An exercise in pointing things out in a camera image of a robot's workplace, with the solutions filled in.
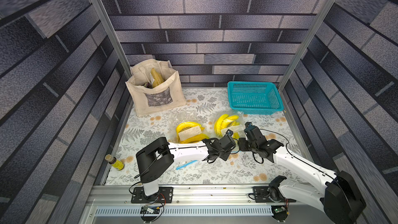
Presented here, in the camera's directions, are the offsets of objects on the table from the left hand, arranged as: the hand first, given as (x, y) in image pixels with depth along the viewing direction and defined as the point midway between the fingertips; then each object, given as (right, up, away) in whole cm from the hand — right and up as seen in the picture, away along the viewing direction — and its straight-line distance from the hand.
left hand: (227, 150), depth 84 cm
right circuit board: (+23, -25, -11) cm, 36 cm away
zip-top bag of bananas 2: (+3, +16, +9) cm, 18 cm away
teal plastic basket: (+23, +29, +30) cm, 48 cm away
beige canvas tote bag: (-40, +35, 0) cm, 53 cm away
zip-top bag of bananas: (-22, +12, +7) cm, 26 cm away
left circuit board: (-41, -24, -13) cm, 49 cm away
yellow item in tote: (-41, +41, +11) cm, 60 cm away
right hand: (+8, +5, +2) cm, 10 cm away
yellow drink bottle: (-58, -4, -9) cm, 58 cm away
